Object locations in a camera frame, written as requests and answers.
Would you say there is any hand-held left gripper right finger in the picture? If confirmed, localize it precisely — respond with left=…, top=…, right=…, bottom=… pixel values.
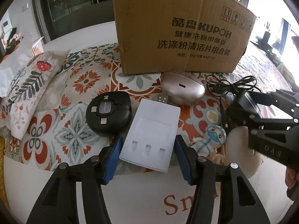
left=174, top=134, right=272, bottom=224

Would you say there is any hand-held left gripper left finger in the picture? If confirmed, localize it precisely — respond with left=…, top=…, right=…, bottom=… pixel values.
left=26, top=135, right=124, bottom=224

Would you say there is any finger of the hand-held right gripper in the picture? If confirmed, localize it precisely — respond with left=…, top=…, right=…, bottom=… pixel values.
left=251, top=89, right=299, bottom=122
left=227, top=106, right=299, bottom=134

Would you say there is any black power adapter with cable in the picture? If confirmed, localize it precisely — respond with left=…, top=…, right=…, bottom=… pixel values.
left=206, top=75, right=262, bottom=129

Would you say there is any masked doll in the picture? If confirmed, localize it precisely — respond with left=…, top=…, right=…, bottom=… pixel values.
left=192, top=125, right=227, bottom=155

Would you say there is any beige heart-shaped object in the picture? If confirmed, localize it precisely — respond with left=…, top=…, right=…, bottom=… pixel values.
left=224, top=126, right=264, bottom=180

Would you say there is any black round cable hub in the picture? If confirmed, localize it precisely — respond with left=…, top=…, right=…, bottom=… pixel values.
left=85, top=92, right=132, bottom=137

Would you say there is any white charger with plug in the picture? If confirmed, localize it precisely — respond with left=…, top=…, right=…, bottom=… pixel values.
left=119, top=94, right=181, bottom=173

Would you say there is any gold oval case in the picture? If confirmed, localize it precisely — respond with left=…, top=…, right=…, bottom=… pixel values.
left=161, top=72, right=206, bottom=106

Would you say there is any large printed cardboard box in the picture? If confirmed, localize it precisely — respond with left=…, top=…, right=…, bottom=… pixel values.
left=113, top=0, right=257, bottom=75

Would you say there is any small bare doll figure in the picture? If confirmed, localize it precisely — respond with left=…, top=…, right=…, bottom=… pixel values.
left=209, top=153, right=226, bottom=167

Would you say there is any patterned tablecloth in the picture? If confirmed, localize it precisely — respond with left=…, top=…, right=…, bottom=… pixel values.
left=0, top=21, right=299, bottom=224

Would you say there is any floral fabric tissue pouch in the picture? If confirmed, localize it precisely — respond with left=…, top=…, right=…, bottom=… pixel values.
left=0, top=49, right=71, bottom=140

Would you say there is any white ribbed fruit basket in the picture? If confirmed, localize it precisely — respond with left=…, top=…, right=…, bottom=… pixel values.
left=31, top=37, right=45, bottom=56

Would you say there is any dark glass sliding door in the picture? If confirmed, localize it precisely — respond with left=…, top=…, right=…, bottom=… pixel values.
left=31, top=0, right=117, bottom=43

